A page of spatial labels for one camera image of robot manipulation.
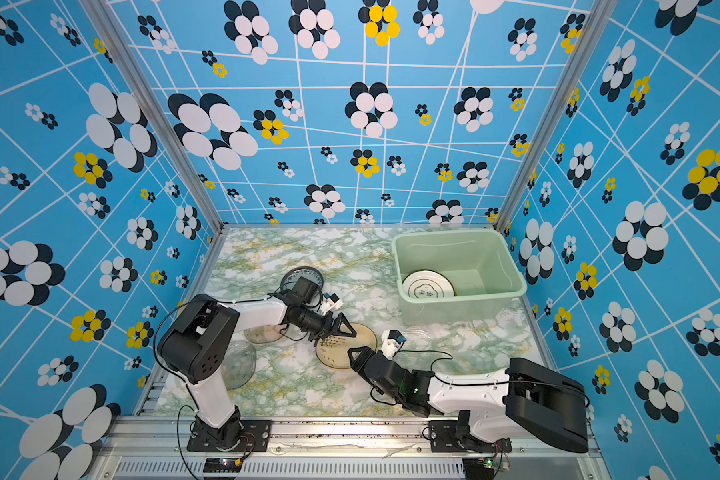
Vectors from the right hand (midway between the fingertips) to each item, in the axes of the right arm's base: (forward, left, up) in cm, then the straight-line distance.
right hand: (350, 357), depth 80 cm
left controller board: (-23, +31, -9) cm, 40 cm away
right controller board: (-23, -31, -9) cm, 40 cm away
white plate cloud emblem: (+27, -24, -4) cm, 36 cm away
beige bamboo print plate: (+3, +5, -4) cm, 7 cm away
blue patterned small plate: (+29, +23, -6) cm, 38 cm away
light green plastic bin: (+33, -42, 0) cm, 53 cm away
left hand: (+6, +1, -3) cm, 7 cm away
